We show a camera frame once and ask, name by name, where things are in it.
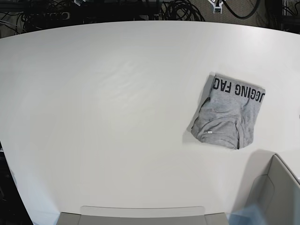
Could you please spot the grey T-shirt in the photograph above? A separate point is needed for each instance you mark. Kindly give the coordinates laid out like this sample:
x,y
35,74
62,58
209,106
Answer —
x,y
228,115

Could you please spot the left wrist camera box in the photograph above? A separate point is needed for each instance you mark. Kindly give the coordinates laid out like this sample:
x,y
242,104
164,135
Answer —
x,y
217,10

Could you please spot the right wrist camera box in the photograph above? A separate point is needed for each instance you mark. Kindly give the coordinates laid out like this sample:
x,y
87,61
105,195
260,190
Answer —
x,y
78,2

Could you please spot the blue blurred object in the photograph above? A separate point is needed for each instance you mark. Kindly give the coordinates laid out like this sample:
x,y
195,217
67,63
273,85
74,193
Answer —
x,y
250,215

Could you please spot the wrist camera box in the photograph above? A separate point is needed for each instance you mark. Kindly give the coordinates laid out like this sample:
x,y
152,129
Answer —
x,y
78,2
217,10

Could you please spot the grey box at right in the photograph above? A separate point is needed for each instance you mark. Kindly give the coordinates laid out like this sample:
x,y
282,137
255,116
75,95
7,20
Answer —
x,y
275,195

